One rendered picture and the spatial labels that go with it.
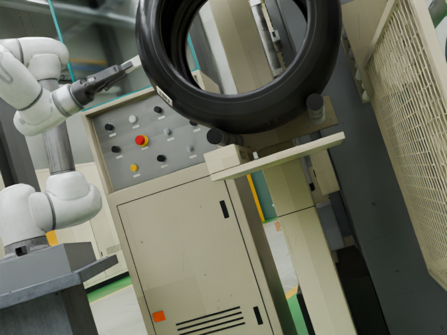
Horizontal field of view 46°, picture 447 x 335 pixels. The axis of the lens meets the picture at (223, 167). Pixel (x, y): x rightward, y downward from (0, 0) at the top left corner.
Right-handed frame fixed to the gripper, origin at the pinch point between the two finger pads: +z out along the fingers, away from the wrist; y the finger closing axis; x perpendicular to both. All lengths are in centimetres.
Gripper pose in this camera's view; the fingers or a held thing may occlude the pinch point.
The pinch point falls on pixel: (134, 64)
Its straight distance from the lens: 161.8
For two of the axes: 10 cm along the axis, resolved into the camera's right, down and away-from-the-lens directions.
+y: 1.8, 0.0, 9.8
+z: 8.8, -4.4, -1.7
